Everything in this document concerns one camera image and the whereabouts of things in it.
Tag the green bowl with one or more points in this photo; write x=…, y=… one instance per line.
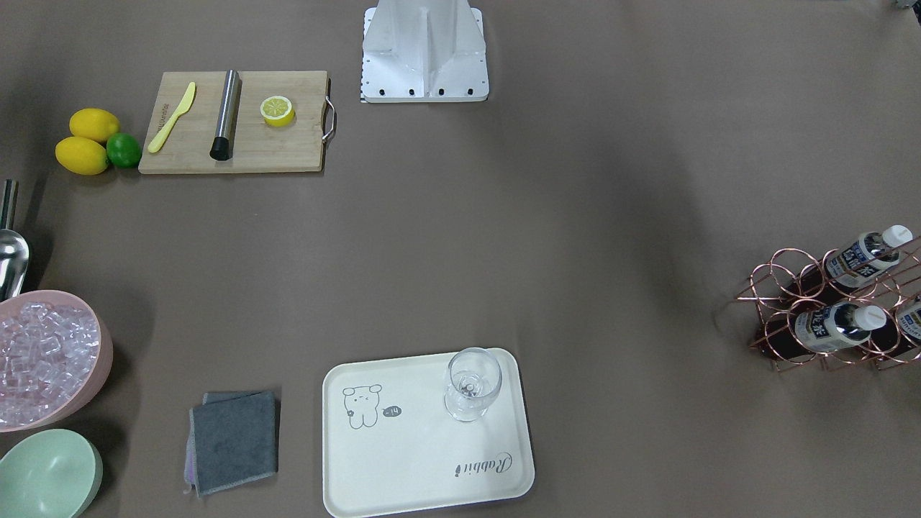
x=56, y=473

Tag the green lime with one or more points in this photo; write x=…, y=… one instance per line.
x=123, y=150

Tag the tea bottle picked up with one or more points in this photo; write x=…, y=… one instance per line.
x=819, y=332

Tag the white rabbit serving tray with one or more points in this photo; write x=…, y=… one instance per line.
x=390, y=446

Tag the bamboo cutting board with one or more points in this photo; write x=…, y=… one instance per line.
x=258, y=148

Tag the yellow lemon far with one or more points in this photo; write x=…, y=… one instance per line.
x=95, y=124

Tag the yellow plastic knife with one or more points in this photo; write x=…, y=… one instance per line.
x=184, y=106

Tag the copper wire bottle basket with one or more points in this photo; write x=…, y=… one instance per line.
x=788, y=284

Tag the steel muddler black tip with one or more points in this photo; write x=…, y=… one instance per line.
x=224, y=136

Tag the steel ice scoop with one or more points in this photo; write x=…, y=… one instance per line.
x=15, y=251

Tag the clear wine glass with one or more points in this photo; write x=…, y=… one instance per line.
x=474, y=378

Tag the grey folded cloth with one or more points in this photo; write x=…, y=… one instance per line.
x=232, y=440

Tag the yellow lemon near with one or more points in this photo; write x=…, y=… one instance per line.
x=81, y=156

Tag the yellow lemon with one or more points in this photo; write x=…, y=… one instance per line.
x=81, y=156
x=95, y=124

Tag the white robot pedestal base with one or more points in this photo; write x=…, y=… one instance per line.
x=424, y=52

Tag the half lemon slice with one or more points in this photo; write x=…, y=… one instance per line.
x=277, y=111

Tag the tea bottle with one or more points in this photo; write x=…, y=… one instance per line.
x=853, y=267
x=907, y=321

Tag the pink bowl of ice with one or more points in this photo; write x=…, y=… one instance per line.
x=56, y=355

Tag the tea bottle middle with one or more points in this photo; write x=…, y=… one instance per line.
x=853, y=267

